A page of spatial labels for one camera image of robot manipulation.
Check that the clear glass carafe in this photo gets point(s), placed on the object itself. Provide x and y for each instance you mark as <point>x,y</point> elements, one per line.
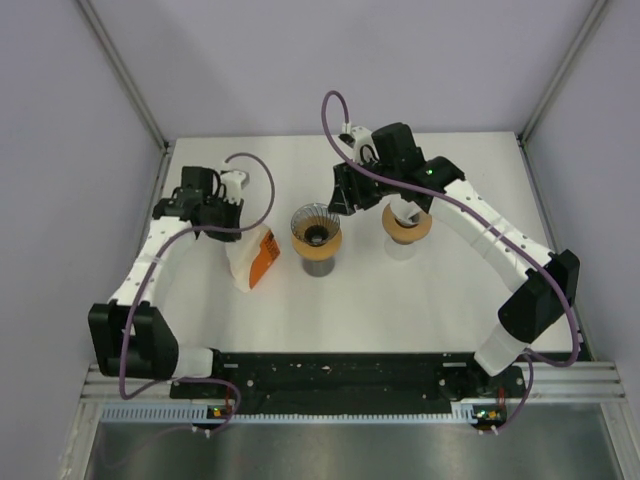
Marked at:
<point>398,251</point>

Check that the grey slotted cable duct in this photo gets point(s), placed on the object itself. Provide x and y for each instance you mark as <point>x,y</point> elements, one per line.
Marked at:
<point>154,413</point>

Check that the smoky grey glass carafe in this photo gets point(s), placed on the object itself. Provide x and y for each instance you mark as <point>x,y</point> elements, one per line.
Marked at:
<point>318,268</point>

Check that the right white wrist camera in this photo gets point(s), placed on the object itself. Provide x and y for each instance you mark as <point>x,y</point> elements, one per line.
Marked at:
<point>359,139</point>

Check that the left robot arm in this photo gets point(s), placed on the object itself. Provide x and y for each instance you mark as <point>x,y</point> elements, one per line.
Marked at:
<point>129,328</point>

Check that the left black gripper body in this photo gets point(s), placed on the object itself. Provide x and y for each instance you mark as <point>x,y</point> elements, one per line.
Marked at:
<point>222,213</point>

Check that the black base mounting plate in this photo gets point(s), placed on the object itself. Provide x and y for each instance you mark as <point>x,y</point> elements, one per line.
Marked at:
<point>363,383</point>

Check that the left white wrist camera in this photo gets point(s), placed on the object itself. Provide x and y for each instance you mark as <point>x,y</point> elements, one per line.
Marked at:
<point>232,182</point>

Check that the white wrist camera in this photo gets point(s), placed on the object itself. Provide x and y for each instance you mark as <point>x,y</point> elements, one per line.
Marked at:
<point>232,182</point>
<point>359,139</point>

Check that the wooden dripper ring holder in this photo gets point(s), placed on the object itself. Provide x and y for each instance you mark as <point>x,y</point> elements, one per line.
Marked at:
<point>402,234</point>

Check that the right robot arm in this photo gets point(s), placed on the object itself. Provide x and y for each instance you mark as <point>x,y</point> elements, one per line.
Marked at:
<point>542,283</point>

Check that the orange coffee filter pack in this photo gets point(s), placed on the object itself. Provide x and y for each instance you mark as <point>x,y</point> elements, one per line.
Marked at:
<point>252,256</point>

